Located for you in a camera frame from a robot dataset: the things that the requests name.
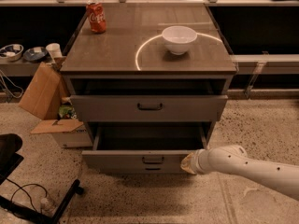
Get grey drawer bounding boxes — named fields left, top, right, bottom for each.
left=82, top=123, right=207, bottom=175
left=71, top=79, right=227, bottom=122

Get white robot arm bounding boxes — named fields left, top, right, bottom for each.
left=180, top=145, right=299, bottom=200

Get grey drawer cabinet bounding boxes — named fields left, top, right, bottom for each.
left=62, top=3, right=236, bottom=142

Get grey top drawer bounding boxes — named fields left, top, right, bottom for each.
left=71, top=79, right=227, bottom=122

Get white cardboard box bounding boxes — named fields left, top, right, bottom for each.
left=31, top=119, right=92, bottom=148

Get white bowl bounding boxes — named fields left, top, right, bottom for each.
left=162, top=25, right=197, bottom=55

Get green snack bag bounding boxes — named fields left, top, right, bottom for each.
left=58, top=105, right=77, bottom=119

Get brown cardboard box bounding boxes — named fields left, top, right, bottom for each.
left=19, top=63, right=69, bottom=120

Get white paper cup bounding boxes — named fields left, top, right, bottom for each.
left=46, top=43, right=62, bottom=59

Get red cola can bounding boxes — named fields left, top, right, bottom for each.
left=86, top=1, right=107, bottom=34

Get black chair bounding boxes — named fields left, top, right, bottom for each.
left=0, top=133, right=84, bottom=224

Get dark blue plate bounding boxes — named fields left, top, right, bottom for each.
left=23, top=47, right=48, bottom=63

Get blue patterned bowl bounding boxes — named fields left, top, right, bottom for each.
left=0, top=44, right=23, bottom=62

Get black cable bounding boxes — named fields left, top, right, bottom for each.
left=5, top=177, right=50, bottom=213

